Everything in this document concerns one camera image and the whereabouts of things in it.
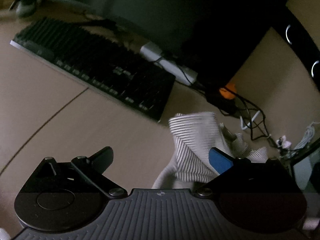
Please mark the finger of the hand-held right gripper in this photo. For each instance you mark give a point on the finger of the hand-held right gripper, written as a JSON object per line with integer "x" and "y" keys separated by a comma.
{"x": 228, "y": 132}

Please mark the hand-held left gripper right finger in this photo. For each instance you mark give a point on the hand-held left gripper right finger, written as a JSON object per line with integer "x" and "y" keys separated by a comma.
{"x": 220, "y": 160}

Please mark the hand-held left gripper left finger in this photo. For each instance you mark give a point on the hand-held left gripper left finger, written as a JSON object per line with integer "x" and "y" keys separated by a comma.
{"x": 103, "y": 156}

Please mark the striped grey garment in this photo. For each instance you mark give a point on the striped grey garment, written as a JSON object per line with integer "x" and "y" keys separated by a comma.
{"x": 190, "y": 145}

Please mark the black power adapter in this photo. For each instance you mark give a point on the black power adapter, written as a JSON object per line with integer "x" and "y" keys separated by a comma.
{"x": 221, "y": 102}

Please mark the small orange figure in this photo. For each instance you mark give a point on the small orange figure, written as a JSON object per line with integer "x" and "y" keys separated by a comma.
{"x": 227, "y": 92}

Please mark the small pink trinket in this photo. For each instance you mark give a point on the small pink trinket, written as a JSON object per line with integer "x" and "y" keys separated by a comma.
{"x": 283, "y": 142}

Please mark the lit curved monitor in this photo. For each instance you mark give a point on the lit curved monitor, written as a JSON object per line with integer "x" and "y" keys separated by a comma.
{"x": 306, "y": 170}

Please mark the white power strip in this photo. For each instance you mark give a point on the white power strip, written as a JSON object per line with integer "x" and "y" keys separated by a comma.
{"x": 170, "y": 63}

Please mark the black keyboard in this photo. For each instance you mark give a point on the black keyboard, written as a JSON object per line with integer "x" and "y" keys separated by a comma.
{"x": 105, "y": 65}

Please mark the dark computer monitor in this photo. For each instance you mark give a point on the dark computer monitor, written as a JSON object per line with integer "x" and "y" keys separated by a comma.
{"x": 175, "y": 12}

